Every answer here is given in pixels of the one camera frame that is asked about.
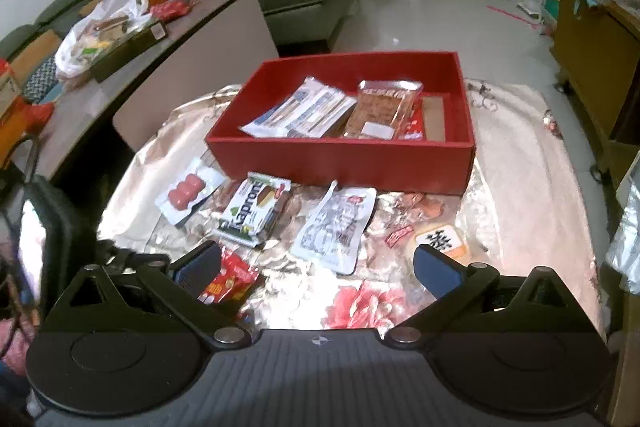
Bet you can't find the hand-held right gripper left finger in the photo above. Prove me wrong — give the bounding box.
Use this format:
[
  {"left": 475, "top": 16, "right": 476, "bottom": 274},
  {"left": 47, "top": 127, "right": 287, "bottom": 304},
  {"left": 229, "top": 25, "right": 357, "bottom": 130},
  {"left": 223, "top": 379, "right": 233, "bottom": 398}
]
[{"left": 42, "top": 241, "right": 253, "bottom": 351}]

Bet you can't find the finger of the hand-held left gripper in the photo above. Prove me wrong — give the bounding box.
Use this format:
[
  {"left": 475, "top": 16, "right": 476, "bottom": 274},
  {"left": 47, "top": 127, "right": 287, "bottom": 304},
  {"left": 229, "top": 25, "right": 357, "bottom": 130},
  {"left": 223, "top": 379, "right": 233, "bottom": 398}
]
[{"left": 95, "top": 239, "right": 138, "bottom": 273}]

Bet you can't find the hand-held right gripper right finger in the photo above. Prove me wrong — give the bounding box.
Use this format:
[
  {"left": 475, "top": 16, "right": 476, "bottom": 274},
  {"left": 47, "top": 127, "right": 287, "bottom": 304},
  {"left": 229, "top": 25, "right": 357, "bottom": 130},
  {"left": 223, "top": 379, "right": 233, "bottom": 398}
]
[{"left": 382, "top": 244, "right": 596, "bottom": 351}]

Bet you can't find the pale steamed cake packet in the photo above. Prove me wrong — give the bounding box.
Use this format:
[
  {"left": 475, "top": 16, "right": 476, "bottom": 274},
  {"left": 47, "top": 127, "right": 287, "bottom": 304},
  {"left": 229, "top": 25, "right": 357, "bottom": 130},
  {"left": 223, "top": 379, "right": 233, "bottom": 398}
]
[{"left": 382, "top": 222, "right": 473, "bottom": 273}]

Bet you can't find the red spicy snack packet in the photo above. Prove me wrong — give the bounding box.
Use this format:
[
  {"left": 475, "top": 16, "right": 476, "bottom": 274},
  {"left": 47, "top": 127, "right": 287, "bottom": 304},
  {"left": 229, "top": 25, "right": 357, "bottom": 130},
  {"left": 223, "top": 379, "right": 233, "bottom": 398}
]
[{"left": 197, "top": 247, "right": 261, "bottom": 305}]

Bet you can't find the small red sausages packet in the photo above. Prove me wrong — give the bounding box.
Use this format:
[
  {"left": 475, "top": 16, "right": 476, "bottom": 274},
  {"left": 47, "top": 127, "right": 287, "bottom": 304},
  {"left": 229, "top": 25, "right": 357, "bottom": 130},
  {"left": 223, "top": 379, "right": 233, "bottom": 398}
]
[{"left": 155, "top": 157, "right": 227, "bottom": 226}]

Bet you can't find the green white wafer packet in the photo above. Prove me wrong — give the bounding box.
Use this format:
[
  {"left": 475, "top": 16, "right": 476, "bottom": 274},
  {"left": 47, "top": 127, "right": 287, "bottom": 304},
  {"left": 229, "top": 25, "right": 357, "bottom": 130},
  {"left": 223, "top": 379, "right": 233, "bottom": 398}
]
[{"left": 212, "top": 173, "right": 293, "bottom": 249}]

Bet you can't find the clear packet with red label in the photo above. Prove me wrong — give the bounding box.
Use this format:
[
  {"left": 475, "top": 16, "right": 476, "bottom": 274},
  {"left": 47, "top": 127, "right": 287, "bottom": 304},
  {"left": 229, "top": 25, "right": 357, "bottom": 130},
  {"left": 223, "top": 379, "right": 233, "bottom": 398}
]
[{"left": 290, "top": 181, "right": 377, "bottom": 276}]

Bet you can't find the red cardboard box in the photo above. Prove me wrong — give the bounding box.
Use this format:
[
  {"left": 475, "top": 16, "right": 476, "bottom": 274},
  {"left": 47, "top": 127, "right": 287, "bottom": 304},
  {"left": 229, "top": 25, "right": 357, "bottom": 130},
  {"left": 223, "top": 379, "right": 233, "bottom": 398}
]
[{"left": 205, "top": 51, "right": 477, "bottom": 196}]

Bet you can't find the orange-brown snack packet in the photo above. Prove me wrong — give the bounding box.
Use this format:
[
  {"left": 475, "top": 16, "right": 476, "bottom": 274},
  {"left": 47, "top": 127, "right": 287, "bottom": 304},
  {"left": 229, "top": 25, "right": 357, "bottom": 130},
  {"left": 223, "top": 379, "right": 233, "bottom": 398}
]
[{"left": 342, "top": 79, "right": 425, "bottom": 142}]

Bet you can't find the long clear sausage packet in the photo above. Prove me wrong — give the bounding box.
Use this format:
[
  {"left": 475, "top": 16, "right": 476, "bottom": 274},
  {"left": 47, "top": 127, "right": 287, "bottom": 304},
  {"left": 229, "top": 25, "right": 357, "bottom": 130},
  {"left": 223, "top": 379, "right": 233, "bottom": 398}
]
[{"left": 239, "top": 77, "right": 357, "bottom": 138}]

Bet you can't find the red bag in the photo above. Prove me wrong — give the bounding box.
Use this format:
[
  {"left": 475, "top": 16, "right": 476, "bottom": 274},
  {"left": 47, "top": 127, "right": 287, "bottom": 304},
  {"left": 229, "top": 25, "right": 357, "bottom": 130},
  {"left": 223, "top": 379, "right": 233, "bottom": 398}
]
[{"left": 0, "top": 99, "right": 55, "bottom": 158}]

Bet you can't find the shiny floral tablecloth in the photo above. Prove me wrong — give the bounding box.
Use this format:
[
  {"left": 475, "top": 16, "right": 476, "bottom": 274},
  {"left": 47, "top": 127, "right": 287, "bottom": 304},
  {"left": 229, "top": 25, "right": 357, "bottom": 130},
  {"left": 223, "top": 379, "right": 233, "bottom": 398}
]
[{"left": 97, "top": 79, "right": 608, "bottom": 343}]

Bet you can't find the patterned cushion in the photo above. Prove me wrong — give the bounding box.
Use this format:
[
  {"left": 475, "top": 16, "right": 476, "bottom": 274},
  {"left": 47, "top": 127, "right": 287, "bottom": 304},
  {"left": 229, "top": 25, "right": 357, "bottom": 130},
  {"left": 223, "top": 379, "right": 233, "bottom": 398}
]
[{"left": 20, "top": 54, "right": 68, "bottom": 105}]

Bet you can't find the dark flat box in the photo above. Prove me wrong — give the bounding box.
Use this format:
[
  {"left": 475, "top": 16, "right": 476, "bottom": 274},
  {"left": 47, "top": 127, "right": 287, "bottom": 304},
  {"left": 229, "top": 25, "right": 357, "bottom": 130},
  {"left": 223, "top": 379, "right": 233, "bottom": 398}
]
[{"left": 92, "top": 19, "right": 168, "bottom": 82}]

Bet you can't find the dark coffee table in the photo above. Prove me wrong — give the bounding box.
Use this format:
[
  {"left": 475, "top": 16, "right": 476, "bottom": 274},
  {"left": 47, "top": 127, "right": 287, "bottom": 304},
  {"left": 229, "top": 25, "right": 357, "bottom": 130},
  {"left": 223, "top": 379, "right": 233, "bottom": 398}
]
[{"left": 10, "top": 0, "right": 278, "bottom": 188}]

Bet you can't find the green armchair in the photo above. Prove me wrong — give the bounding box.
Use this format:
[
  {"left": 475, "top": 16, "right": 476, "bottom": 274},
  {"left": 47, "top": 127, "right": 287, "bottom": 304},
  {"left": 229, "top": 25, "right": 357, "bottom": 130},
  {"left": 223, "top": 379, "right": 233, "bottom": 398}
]
[{"left": 0, "top": 0, "right": 121, "bottom": 62}]

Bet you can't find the white plastic bag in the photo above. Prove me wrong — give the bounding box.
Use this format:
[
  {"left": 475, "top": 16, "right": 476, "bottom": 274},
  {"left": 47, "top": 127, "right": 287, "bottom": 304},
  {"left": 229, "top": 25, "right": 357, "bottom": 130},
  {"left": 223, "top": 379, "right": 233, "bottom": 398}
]
[{"left": 54, "top": 0, "right": 151, "bottom": 82}]

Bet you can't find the wooden cabinet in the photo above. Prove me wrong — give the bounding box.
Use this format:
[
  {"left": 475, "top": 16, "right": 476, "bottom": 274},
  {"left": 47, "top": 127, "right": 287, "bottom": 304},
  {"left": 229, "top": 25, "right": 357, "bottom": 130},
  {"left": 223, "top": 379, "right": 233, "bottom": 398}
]
[{"left": 550, "top": 0, "right": 640, "bottom": 427}]

